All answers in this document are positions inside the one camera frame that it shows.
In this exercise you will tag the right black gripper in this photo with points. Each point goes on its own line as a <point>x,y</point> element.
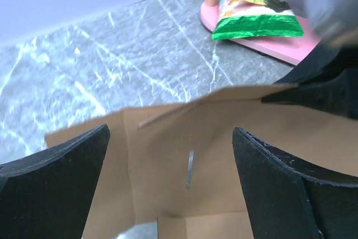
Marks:
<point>330,70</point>

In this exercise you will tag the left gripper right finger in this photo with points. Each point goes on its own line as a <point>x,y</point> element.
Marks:
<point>288,197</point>

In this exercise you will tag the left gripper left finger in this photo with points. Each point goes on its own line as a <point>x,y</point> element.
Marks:
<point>49,194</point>

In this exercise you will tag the brown cardboard box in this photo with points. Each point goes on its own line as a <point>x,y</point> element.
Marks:
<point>174,163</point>

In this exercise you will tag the pink three-tier shelf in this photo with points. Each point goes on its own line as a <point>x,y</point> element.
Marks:
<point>288,49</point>

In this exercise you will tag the green chips bag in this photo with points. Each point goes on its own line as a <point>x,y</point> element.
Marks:
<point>239,19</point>

